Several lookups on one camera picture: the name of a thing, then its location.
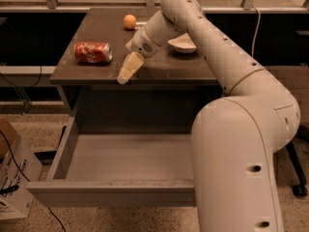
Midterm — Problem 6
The open grey top drawer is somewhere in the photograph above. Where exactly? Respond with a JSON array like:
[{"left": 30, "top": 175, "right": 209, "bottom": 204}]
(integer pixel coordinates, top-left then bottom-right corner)
[{"left": 26, "top": 94, "right": 201, "bottom": 209}]

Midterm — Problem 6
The white cable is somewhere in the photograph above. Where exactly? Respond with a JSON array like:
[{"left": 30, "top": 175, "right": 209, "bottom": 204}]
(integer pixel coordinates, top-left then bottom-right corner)
[{"left": 250, "top": 5, "right": 261, "bottom": 58}]

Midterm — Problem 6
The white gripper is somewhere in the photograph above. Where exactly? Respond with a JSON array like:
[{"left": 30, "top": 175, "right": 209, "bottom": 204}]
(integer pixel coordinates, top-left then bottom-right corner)
[{"left": 117, "top": 27, "right": 158, "bottom": 84}]

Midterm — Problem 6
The black cable on floor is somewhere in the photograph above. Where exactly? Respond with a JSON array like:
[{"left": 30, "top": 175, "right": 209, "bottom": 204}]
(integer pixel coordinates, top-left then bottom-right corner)
[{"left": 0, "top": 129, "right": 68, "bottom": 232}]

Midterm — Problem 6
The grey office chair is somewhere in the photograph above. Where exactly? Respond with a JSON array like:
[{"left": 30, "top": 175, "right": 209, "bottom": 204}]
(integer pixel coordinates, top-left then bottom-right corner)
[{"left": 286, "top": 126, "right": 309, "bottom": 197}]

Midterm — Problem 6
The white cardboard box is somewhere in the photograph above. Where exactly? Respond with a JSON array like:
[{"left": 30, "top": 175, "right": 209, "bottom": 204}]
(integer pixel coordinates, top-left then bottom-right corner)
[{"left": 0, "top": 118, "right": 42, "bottom": 220}]

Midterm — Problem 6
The white paper bowl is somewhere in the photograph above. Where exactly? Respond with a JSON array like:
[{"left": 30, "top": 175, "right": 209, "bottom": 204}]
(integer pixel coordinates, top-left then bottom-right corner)
[{"left": 168, "top": 34, "right": 196, "bottom": 54}]

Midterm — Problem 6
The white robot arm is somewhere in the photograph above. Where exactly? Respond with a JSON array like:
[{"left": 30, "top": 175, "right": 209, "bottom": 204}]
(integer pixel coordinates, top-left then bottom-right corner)
[{"left": 117, "top": 0, "right": 300, "bottom": 232}]

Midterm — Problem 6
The red coke can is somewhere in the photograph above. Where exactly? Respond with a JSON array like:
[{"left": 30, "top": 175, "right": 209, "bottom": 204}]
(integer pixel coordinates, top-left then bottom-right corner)
[{"left": 74, "top": 42, "right": 113, "bottom": 64}]

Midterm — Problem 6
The grey cabinet with top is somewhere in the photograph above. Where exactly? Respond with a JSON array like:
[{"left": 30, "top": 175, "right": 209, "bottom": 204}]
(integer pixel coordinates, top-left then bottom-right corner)
[{"left": 49, "top": 7, "right": 226, "bottom": 134}]

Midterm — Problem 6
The orange fruit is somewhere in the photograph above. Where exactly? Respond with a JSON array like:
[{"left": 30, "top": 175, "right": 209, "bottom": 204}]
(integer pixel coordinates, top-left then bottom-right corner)
[{"left": 124, "top": 14, "right": 136, "bottom": 30}]

